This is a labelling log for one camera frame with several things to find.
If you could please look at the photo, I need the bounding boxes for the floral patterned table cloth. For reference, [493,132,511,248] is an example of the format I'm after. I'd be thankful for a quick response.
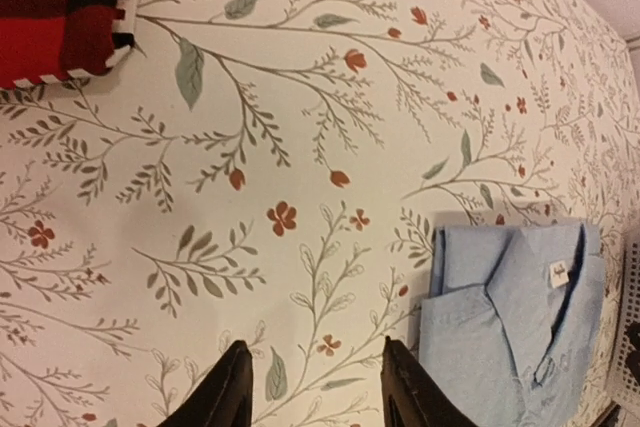
[1,0,639,426]

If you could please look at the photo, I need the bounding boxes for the light blue long sleeve shirt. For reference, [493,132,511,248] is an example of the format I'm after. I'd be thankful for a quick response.
[419,222,605,426]

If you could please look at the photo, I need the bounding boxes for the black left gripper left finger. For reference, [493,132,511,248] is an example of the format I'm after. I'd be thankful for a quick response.
[159,340,254,427]

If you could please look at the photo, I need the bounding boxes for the white plastic laundry basket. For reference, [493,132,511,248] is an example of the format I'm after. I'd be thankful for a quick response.
[606,240,639,417]

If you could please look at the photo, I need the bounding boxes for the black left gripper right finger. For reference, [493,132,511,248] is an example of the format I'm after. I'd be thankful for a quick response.
[381,336,475,427]

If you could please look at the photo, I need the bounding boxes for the red black plaid shirt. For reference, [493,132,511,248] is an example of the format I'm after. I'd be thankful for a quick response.
[1,0,137,90]

